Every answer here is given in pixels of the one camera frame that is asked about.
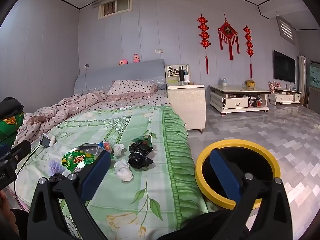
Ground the black charger cable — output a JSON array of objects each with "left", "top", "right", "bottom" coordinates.
[{"left": 14, "top": 140, "right": 43, "bottom": 205}]

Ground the black folded clothing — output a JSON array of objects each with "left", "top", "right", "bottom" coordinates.
[{"left": 0, "top": 97, "right": 24, "bottom": 119}]

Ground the grey upholstered bed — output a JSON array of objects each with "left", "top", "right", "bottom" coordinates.
[{"left": 5, "top": 59, "right": 213, "bottom": 240}]

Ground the large white tissue wad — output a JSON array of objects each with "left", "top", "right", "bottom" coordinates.
[{"left": 114, "top": 159, "right": 133, "bottom": 182}]

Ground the person's left forearm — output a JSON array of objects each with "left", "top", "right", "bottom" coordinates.
[{"left": 0, "top": 205, "right": 29, "bottom": 240}]

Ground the black plastic bag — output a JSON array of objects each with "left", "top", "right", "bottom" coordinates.
[
  {"left": 129, "top": 141, "right": 153, "bottom": 155},
  {"left": 128, "top": 152, "right": 155, "bottom": 172}
]

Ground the person's dark trouser leg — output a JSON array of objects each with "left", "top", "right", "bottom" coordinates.
[{"left": 160, "top": 209, "right": 234, "bottom": 240}]

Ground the dark green snack wrapper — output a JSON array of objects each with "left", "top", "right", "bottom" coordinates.
[{"left": 132, "top": 135, "right": 152, "bottom": 146}]

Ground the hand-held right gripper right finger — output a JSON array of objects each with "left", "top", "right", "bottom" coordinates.
[{"left": 209, "top": 148, "right": 293, "bottom": 240}]

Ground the cream coffee table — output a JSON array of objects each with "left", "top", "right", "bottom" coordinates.
[{"left": 209, "top": 84, "right": 272, "bottom": 117}]

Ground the cream bedside cabinet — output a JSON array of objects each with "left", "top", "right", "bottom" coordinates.
[{"left": 166, "top": 64, "right": 206, "bottom": 132}]

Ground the white dotted bed sheet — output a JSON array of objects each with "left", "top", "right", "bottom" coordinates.
[{"left": 85, "top": 90, "right": 172, "bottom": 111}]

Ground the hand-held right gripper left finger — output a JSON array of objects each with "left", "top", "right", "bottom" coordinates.
[{"left": 27, "top": 150, "right": 112, "bottom": 240}]

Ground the louvered vent window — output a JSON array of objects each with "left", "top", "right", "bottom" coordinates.
[{"left": 276, "top": 16, "right": 295, "bottom": 46}]

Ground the yellow-rimmed waste bin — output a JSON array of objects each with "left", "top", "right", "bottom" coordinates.
[{"left": 195, "top": 139, "right": 282, "bottom": 210}]

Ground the long red knot hanging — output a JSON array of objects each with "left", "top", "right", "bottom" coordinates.
[
  {"left": 244, "top": 24, "right": 255, "bottom": 79},
  {"left": 197, "top": 14, "right": 211, "bottom": 74}
]

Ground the small white tissue wad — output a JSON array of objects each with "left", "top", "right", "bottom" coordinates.
[{"left": 113, "top": 144, "right": 125, "bottom": 157}]

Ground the glass fish tank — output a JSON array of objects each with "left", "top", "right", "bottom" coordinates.
[{"left": 307, "top": 60, "right": 320, "bottom": 110}]

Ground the green leaf-print cloth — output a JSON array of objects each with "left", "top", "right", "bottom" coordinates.
[{"left": 0, "top": 112, "right": 25, "bottom": 142}]

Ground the pink dotted pillow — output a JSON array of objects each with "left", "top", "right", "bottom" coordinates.
[{"left": 106, "top": 80, "right": 158, "bottom": 99}]

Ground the green floral blanket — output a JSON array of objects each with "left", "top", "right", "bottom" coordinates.
[{"left": 15, "top": 105, "right": 213, "bottom": 240}]

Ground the pink dotted quilt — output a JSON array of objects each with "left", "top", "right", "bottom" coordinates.
[{"left": 16, "top": 90, "right": 108, "bottom": 143}]

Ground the small high window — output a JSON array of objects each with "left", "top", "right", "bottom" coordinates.
[{"left": 98, "top": 0, "right": 133, "bottom": 20}]

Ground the clear plastic wrapper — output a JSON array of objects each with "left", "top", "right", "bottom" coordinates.
[{"left": 77, "top": 143, "right": 107, "bottom": 157}]

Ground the red diamond tassel hanging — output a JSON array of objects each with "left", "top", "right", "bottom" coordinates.
[{"left": 217, "top": 12, "right": 240, "bottom": 61}]

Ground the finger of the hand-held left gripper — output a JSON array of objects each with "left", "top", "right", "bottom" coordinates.
[{"left": 0, "top": 140, "right": 32, "bottom": 164}]

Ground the cream television stand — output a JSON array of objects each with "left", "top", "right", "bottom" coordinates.
[{"left": 269, "top": 87, "right": 302, "bottom": 105}]

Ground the pale purple paper wad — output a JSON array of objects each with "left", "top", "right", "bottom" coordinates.
[{"left": 49, "top": 160, "right": 66, "bottom": 175}]

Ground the wall-mounted black television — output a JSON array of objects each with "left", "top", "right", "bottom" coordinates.
[{"left": 273, "top": 50, "right": 296, "bottom": 83}]

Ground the bright green snack packet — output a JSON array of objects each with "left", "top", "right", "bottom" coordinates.
[{"left": 62, "top": 150, "right": 99, "bottom": 172}]

